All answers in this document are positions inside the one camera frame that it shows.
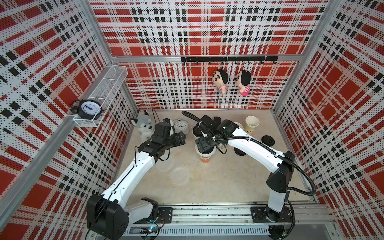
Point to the black alarm clock on shelf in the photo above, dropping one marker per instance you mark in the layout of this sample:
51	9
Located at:
86	109

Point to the white wire wall shelf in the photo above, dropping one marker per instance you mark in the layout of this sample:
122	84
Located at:
104	92

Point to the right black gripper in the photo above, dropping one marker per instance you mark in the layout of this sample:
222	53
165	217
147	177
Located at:
201	142

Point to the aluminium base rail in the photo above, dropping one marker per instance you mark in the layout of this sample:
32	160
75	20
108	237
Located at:
300	221

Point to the green circuit board with wires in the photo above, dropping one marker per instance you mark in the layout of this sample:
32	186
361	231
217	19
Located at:
150	231

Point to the black cup lid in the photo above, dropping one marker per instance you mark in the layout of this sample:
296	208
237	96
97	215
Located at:
239	152
268	140
197	132
203	148

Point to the hanging boy doll striped shirt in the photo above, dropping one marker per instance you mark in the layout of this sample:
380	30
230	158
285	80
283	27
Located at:
220	80

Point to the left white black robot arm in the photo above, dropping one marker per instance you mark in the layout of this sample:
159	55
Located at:
108	214

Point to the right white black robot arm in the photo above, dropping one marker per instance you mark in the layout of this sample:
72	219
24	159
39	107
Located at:
280	165

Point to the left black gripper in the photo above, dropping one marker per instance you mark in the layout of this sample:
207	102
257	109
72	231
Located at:
180	140

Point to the black glasses case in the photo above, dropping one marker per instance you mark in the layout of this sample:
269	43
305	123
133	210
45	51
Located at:
217	120

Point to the black wall hook rail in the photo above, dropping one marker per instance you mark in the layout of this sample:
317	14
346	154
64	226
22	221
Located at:
222	59

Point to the grey husky plush toy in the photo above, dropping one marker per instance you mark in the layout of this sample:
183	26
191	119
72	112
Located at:
145	126

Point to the translucent paper disc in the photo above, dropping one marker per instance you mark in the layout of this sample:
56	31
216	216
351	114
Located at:
180	175
212	151
165	166

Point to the translucent paper disc front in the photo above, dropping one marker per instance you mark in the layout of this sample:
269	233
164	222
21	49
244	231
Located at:
180	175

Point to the white twin-bell alarm clock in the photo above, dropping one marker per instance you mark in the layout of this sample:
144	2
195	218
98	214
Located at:
181	125

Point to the hanging doll pink shirt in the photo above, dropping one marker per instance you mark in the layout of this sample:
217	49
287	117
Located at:
243	80

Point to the paper cup red flowers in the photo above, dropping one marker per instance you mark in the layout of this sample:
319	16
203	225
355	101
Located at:
240	125

